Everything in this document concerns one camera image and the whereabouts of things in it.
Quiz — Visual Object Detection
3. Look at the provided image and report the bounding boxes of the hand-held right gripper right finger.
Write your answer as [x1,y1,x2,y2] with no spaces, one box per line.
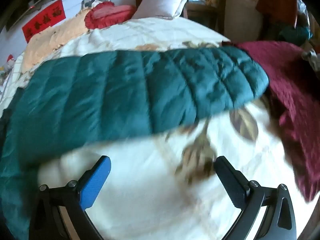
[214,156,297,240]

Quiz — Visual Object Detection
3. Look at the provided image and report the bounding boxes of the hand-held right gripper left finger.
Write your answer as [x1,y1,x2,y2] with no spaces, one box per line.
[29,155,112,240]

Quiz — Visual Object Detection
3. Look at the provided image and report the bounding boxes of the teal quilted down jacket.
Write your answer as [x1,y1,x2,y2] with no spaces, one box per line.
[0,47,270,239]

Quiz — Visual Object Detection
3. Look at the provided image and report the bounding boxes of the floral white bed quilt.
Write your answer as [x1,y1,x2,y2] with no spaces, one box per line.
[0,17,313,240]

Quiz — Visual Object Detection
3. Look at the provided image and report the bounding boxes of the maroon knitted cloth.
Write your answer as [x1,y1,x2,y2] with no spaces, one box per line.
[234,41,320,203]

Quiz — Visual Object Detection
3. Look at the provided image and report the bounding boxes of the peach ruffled pillow cover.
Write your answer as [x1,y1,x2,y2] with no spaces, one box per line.
[21,9,92,72]

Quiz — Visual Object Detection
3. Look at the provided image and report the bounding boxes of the red and white plush toy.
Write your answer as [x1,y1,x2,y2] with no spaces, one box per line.
[5,54,16,70]

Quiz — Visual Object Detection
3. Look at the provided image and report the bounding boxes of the teal cloth bundle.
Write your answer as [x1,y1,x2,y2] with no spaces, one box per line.
[279,25,312,45]

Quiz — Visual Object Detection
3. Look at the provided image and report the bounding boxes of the red ruffled pillow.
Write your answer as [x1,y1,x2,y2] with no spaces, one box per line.
[84,1,137,29]

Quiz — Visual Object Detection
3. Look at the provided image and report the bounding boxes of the orange cloth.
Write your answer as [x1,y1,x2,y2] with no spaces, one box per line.
[256,0,298,28]

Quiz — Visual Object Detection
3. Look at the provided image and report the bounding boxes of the white pillow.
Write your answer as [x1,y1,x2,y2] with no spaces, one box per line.
[130,0,194,20]

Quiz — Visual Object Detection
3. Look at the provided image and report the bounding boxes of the red wall banner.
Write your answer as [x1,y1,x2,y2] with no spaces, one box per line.
[22,0,66,43]

